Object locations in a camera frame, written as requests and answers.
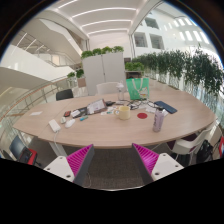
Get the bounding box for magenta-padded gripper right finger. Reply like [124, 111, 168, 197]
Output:
[131, 142, 184, 186]

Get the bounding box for cream yellow mug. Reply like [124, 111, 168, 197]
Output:
[114, 105, 132, 121]

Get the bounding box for white computer mouse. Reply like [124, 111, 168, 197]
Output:
[64, 118, 76, 129]

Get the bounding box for black office chair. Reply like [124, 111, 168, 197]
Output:
[55, 88, 74, 102]

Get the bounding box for white chair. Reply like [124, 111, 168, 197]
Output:
[96, 81, 120, 95]
[173, 124, 216, 158]

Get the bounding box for green cat print tote bag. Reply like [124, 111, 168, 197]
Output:
[125, 77, 150, 101]

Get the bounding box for colourful sticker sheet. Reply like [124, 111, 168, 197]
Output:
[99, 109, 116, 117]

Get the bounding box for black cable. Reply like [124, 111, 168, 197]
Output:
[126, 99, 158, 111]

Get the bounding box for potted green plants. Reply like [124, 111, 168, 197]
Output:
[66, 68, 87, 88]

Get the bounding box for row of tall green plants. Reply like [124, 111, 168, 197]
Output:
[132, 46, 224, 101]

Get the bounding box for purple drink bottle black cap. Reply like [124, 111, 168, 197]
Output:
[152, 107, 166, 133]

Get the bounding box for white power strip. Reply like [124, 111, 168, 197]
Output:
[48, 119, 62, 133]

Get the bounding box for green bushy plant strip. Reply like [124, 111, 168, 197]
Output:
[80, 45, 125, 60]

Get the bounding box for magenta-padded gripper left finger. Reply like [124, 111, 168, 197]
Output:
[43, 143, 95, 187]

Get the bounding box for tall white cabinet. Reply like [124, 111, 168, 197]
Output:
[82, 51, 127, 97]

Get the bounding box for wooden planter with green plants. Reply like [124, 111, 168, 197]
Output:
[124, 61, 145, 79]

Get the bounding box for clear shaker bottle white lid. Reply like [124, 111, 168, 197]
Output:
[116, 80, 125, 102]

